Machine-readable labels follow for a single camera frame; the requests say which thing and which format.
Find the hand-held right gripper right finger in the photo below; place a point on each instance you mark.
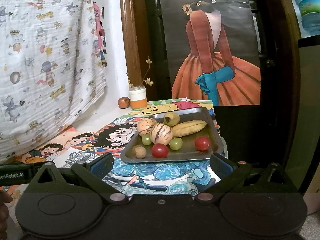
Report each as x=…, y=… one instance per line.
x=220, y=166

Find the yellow banana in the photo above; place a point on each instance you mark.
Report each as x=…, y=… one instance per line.
x=188, y=129
x=171, y=118

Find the blue plastic water bottle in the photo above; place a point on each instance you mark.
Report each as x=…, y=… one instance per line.
x=308, y=12

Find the yellow bear drawing sheet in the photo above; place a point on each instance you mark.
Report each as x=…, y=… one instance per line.
x=155, y=110

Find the brown longan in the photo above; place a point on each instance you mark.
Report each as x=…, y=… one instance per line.
x=139, y=152

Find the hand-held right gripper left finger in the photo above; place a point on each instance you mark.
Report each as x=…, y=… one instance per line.
x=102, y=164

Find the white orange glass jar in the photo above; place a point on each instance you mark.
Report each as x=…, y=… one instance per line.
x=138, y=98

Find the cartoon printed table cover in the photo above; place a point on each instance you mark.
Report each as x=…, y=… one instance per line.
x=150, y=177

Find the orange dress wall poster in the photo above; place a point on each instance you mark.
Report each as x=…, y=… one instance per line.
x=212, y=55

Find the small striped pepino melon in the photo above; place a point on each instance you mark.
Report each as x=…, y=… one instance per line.
x=144, y=127

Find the red cherry tomato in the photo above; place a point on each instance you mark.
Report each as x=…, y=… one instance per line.
x=160, y=150
x=202, y=143

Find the red brown apple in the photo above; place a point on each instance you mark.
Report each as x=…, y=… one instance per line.
x=124, y=102

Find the brown wooden door frame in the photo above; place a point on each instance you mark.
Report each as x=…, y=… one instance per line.
x=130, y=30

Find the white cartoon printed blanket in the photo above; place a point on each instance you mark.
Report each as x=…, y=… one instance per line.
x=50, y=55

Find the green grape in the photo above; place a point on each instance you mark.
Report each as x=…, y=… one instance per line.
x=146, y=140
x=175, y=144

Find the dark wooden door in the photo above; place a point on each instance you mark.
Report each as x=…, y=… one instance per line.
x=280, y=80

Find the large striped pepino melon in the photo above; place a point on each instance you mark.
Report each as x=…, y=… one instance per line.
x=161, y=134

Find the metal tray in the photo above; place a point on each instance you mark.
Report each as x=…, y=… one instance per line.
x=190, y=153

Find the yellow flower twig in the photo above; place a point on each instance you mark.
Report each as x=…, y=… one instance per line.
x=147, y=77

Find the person's left hand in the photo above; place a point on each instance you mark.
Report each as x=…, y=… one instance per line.
x=3, y=212

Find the pink cartoon print cloth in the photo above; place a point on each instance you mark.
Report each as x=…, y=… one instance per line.
x=100, y=30

